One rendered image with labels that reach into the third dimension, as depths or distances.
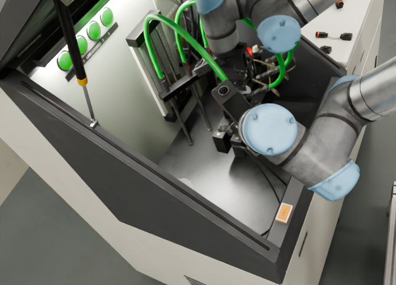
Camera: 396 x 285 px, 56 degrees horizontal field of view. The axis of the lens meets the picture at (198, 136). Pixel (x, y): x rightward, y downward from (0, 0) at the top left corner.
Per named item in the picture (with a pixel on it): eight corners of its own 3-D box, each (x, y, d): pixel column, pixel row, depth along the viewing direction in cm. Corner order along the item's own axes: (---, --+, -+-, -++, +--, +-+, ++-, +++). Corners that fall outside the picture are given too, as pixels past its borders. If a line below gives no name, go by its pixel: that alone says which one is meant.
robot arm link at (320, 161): (377, 143, 60) (321, 103, 59) (353, 201, 55) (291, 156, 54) (346, 158, 67) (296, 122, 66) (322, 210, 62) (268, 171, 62)
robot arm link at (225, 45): (200, 38, 88) (214, 17, 92) (204, 54, 92) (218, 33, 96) (228, 40, 85) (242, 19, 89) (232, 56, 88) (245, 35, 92)
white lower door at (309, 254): (302, 339, 153) (286, 278, 103) (296, 336, 154) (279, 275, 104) (342, 205, 184) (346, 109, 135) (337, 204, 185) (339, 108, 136)
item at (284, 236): (286, 272, 104) (280, 248, 92) (271, 266, 106) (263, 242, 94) (343, 110, 134) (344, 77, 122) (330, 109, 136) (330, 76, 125)
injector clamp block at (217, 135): (248, 171, 123) (240, 142, 112) (222, 163, 128) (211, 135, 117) (283, 98, 140) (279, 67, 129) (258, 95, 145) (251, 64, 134)
